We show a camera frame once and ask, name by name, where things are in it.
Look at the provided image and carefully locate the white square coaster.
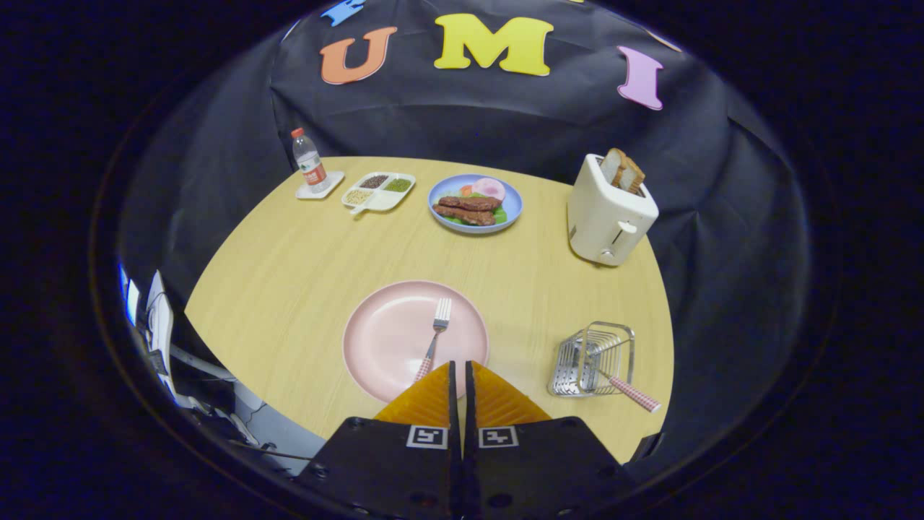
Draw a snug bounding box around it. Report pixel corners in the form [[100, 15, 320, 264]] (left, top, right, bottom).
[[295, 170, 346, 201]]

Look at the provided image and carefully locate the clear water bottle red cap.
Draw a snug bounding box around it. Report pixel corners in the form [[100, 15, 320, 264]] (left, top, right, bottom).
[[291, 128, 331, 194]]

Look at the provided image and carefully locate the white divided tray with grains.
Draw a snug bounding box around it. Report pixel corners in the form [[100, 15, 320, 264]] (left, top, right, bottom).
[[341, 171, 417, 216]]

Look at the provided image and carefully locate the blue lit screen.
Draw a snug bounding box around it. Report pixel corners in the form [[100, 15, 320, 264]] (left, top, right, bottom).
[[118, 264, 141, 326]]

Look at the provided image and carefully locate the brown sausage strip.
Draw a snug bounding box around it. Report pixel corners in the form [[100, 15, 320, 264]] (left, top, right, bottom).
[[432, 204, 496, 227], [438, 195, 502, 212]]

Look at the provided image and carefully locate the spoon with checked handle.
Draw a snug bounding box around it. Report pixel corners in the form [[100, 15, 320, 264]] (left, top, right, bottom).
[[592, 365, 662, 414]]

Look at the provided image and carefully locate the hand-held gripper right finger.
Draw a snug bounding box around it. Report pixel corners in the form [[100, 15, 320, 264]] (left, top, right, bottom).
[[462, 360, 637, 520]]

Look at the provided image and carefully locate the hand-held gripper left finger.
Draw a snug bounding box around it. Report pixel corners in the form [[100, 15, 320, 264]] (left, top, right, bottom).
[[292, 360, 463, 520]]

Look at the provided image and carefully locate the white flat panel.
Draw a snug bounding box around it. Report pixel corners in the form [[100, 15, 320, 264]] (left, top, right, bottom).
[[144, 271, 178, 376]]

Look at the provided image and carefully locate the metal wire cutlery basket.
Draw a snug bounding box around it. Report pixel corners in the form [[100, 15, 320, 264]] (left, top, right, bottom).
[[547, 321, 637, 399]]

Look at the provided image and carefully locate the fork with checked handle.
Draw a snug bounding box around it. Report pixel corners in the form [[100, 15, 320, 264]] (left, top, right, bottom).
[[414, 298, 453, 382]]

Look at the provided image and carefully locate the toast slice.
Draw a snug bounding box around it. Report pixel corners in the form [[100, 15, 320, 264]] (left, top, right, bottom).
[[600, 148, 627, 185], [617, 157, 647, 194]]

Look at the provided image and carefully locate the blue plate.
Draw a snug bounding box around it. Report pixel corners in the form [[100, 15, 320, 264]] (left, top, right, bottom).
[[427, 173, 523, 235]]

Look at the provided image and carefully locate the pink plate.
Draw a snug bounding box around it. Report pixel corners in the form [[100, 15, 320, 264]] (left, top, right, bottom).
[[342, 280, 490, 403]]

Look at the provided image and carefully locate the white toaster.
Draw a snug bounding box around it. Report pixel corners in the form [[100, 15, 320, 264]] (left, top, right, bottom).
[[567, 153, 660, 267]]

